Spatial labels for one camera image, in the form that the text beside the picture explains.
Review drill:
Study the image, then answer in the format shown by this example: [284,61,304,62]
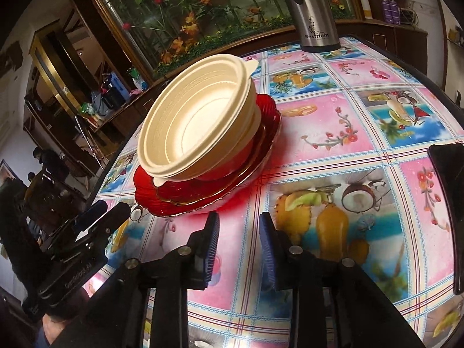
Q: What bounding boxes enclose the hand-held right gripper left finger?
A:
[54,211,220,348]

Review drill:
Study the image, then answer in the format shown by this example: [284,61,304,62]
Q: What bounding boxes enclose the stainless steel thermos jug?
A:
[275,0,342,53]

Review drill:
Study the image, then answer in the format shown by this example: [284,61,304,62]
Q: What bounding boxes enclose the blue canister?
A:
[110,72,130,100]

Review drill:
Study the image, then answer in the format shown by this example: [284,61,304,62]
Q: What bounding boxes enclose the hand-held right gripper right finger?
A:
[258,212,426,348]

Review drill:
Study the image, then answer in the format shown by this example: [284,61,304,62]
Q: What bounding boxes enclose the dark flat object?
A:
[428,144,464,295]

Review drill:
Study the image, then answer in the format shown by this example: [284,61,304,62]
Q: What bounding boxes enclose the white bowl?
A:
[248,94,263,146]

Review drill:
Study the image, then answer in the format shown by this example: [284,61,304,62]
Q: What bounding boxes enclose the white deep plate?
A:
[188,130,256,182]

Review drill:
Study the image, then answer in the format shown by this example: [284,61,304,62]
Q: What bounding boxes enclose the white green bottle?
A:
[128,68,146,91]

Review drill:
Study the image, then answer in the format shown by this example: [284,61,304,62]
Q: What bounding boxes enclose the black jug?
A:
[102,76,124,111]

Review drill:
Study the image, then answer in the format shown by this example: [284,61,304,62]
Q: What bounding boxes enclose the tangled cables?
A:
[399,3,418,26]

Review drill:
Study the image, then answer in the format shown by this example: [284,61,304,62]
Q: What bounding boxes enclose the large red glass plate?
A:
[132,92,283,218]

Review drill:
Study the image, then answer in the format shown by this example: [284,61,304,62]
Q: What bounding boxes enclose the small red glass plate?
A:
[156,93,281,205]

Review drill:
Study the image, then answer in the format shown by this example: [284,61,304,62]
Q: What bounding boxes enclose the cream plastic bowl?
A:
[139,69,262,190]
[137,54,260,185]

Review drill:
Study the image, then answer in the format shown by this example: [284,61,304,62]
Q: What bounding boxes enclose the person's left forearm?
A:
[41,313,75,348]

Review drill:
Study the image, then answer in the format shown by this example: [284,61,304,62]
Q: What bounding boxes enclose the glass flower display case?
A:
[60,0,367,80]

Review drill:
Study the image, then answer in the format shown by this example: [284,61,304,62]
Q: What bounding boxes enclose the printed fruit tablecloth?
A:
[81,34,464,348]

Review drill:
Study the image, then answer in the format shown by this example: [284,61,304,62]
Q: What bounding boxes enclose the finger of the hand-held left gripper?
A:
[70,200,108,231]
[74,202,132,247]

